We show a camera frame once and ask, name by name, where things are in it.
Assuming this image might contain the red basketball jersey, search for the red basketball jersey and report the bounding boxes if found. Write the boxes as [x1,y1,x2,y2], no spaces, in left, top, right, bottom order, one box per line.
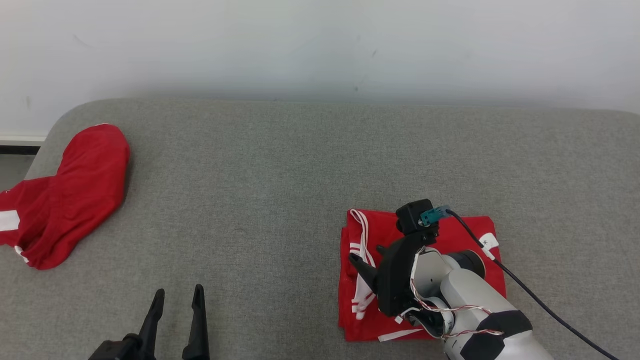
[338,208,507,344]

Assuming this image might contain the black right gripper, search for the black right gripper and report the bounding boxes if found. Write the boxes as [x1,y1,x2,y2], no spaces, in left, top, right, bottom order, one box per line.
[348,227,441,318]

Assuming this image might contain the thin red white wires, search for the thin red white wires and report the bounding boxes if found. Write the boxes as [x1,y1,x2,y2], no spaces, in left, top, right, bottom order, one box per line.
[394,249,505,342]

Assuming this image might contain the red shorts with white stripe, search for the red shorts with white stripe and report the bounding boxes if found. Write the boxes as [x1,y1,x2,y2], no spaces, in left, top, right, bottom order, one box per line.
[0,123,131,271]

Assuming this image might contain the white wall baseboard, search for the white wall baseboard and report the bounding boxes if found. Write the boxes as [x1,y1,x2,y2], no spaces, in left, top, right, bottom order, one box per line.
[0,133,49,146]

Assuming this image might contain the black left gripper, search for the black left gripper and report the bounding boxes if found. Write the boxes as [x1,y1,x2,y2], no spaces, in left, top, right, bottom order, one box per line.
[88,284,211,360]

